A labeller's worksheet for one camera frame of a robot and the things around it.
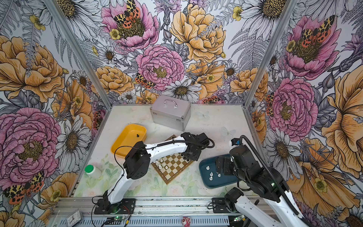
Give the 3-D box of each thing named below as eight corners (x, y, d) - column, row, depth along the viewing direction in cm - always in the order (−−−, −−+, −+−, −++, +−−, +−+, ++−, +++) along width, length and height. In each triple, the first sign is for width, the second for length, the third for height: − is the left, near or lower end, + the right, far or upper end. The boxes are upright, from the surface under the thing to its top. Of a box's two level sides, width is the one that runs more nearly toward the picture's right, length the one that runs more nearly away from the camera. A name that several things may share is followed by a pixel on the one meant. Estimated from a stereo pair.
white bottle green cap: (91, 178, 85) (81, 172, 77) (94, 171, 88) (85, 164, 80) (100, 179, 85) (91, 172, 77) (103, 171, 88) (94, 164, 80)
